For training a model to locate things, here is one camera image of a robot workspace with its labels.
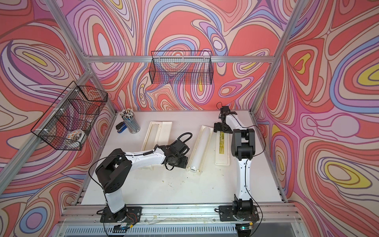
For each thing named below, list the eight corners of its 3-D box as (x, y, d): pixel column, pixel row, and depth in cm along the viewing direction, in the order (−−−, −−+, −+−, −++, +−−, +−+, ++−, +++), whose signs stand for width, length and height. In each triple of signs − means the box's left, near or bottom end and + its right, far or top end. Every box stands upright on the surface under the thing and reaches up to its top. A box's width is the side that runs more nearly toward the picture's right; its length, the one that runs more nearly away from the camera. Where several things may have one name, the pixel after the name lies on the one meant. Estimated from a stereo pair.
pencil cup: (129, 133, 108) (119, 116, 94) (131, 126, 113) (122, 108, 98) (139, 133, 108) (130, 116, 94) (141, 126, 113) (133, 108, 98)
